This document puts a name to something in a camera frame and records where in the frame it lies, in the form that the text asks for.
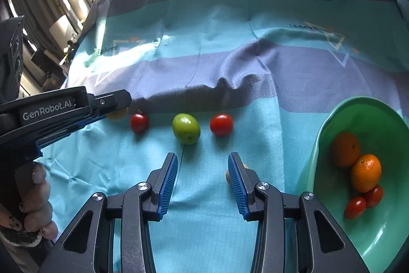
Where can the small orange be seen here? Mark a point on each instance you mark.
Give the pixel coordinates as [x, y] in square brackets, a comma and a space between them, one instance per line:
[345, 148]

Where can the person's left hand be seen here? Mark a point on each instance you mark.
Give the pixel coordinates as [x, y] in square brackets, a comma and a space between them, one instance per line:
[38, 205]

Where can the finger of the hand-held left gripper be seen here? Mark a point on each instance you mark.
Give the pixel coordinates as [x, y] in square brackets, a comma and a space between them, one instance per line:
[73, 129]
[111, 100]

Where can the red cherry tomato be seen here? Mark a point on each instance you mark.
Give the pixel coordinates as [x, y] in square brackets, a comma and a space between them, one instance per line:
[374, 196]
[355, 207]
[221, 125]

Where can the teal and grey printed blanket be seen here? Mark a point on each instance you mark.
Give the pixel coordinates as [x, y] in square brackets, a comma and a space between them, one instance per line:
[223, 52]

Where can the green oval fruit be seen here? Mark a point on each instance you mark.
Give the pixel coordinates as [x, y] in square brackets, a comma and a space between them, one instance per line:
[186, 128]

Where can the white box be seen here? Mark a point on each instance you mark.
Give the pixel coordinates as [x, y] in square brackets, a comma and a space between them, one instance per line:
[60, 27]

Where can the large orange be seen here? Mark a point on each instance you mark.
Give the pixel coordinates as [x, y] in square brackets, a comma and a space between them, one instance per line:
[366, 173]

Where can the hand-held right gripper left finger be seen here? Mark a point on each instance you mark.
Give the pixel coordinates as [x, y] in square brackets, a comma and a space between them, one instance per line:
[167, 186]

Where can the green plastic bowl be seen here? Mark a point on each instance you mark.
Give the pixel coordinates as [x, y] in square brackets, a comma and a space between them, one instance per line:
[383, 129]

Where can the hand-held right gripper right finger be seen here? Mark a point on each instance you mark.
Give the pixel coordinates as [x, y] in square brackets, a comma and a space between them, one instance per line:
[238, 186]

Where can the small brown kiwi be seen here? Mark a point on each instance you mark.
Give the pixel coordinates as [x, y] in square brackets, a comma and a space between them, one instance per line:
[228, 177]

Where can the red tomato with stem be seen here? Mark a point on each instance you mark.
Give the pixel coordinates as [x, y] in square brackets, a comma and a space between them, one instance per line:
[139, 123]

